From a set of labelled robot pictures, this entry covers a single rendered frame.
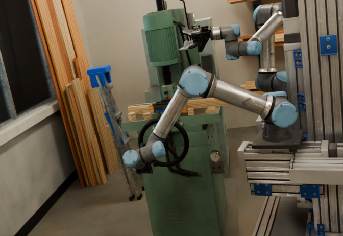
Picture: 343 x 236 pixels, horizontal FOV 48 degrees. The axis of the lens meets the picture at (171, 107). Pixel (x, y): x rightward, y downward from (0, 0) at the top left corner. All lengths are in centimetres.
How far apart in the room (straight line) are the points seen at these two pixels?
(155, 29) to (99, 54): 273
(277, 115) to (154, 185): 103
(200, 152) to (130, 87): 273
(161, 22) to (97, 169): 196
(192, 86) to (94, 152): 228
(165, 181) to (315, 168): 97
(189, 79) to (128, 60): 324
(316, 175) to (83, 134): 243
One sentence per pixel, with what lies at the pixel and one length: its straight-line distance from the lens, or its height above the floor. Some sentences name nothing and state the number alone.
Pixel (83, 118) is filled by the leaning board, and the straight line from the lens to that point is 370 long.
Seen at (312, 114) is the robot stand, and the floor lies 89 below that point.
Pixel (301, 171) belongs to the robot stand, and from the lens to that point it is 185.
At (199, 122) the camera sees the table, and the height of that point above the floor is 86.
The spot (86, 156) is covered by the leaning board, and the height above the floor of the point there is 32.
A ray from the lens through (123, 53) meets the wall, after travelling 488.
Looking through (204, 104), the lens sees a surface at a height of 92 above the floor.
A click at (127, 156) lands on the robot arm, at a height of 88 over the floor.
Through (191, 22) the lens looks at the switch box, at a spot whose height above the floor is 141.
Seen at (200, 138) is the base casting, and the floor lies 75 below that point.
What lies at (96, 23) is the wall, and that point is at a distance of 494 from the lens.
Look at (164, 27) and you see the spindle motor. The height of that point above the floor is 142.
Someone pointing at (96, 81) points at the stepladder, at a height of 106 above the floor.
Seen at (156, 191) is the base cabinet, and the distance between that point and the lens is 248.
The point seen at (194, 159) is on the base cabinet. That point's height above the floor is 63.
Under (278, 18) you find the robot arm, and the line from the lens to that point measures 231.
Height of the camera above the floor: 148
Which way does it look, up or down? 13 degrees down
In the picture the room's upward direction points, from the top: 9 degrees counter-clockwise
